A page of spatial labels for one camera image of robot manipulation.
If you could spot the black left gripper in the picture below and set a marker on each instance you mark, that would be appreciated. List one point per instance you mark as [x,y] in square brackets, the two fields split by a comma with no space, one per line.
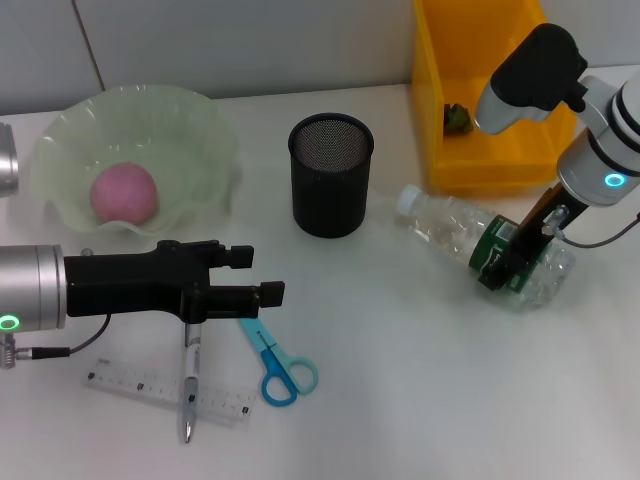
[125,285]

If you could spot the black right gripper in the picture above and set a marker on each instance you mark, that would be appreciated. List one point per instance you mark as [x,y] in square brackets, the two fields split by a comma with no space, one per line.
[550,220]

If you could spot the clear green-label water bottle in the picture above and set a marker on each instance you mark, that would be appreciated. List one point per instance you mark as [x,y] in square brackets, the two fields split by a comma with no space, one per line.
[445,230]

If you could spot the pink peach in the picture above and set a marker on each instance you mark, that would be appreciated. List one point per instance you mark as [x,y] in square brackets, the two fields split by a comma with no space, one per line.
[125,192]

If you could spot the green plastic wrapper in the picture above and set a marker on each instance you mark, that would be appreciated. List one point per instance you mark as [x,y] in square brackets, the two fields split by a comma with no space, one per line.
[457,120]

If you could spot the blue scissors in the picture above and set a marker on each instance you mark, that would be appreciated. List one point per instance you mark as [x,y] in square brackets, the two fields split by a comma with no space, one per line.
[275,365]

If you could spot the black mesh pen holder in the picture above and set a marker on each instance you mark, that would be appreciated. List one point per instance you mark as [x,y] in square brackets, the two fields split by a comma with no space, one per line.
[330,195]

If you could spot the silver ballpoint pen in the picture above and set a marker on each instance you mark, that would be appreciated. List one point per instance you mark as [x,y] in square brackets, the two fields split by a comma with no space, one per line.
[190,390]

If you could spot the transparent plastic ruler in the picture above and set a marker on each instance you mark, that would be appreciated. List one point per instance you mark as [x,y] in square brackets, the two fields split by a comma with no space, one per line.
[130,382]

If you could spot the pale green wavy glass plate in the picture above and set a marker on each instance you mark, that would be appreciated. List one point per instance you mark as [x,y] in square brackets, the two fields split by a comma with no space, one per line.
[150,125]

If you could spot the yellow plastic bin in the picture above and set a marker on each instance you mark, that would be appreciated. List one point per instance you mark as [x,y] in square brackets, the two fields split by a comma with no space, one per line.
[450,160]

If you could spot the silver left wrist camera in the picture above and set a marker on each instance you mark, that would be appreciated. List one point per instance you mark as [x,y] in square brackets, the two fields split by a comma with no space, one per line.
[7,160]

